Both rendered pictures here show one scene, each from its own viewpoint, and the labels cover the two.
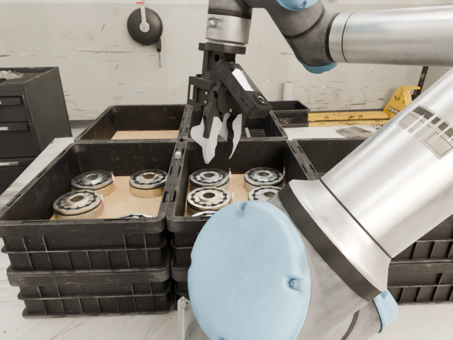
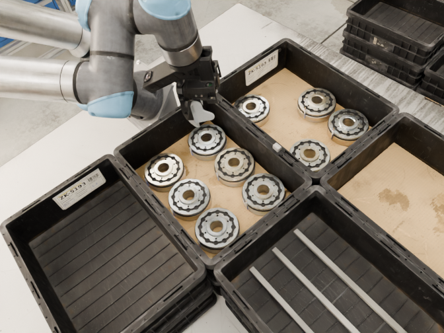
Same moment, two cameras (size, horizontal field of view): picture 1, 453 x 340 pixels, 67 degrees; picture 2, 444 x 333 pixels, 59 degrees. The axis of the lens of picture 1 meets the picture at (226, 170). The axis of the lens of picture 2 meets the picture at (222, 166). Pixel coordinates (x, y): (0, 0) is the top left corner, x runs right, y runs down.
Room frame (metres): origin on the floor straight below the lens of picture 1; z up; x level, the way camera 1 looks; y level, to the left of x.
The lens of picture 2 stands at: (1.17, -0.25, 1.68)
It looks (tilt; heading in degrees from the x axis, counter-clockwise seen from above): 55 degrees down; 152
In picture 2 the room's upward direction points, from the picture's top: 11 degrees counter-clockwise
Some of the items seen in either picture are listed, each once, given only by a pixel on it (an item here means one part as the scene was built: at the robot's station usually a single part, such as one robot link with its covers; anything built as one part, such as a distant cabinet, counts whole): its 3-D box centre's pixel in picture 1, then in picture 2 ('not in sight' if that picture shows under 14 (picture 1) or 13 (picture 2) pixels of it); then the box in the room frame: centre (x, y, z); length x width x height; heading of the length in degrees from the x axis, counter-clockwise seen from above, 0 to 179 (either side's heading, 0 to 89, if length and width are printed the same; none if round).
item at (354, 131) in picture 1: (358, 133); not in sight; (1.59, -0.65, 0.71); 0.22 x 0.19 x 0.01; 8
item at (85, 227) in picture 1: (107, 177); (298, 101); (0.68, 0.26, 0.92); 0.40 x 0.30 x 0.02; 3
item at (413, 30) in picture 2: not in sight; (392, 52); (0.38, 1.17, 0.37); 0.40 x 0.30 x 0.45; 8
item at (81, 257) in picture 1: (110, 197); (297, 114); (0.68, 0.26, 0.87); 0.40 x 0.30 x 0.11; 3
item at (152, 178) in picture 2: not in sight; (164, 169); (0.58, -0.11, 0.86); 0.10 x 0.10 x 0.01
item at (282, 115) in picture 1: (277, 133); not in sight; (2.56, -0.40, 0.37); 0.40 x 0.30 x 0.45; 98
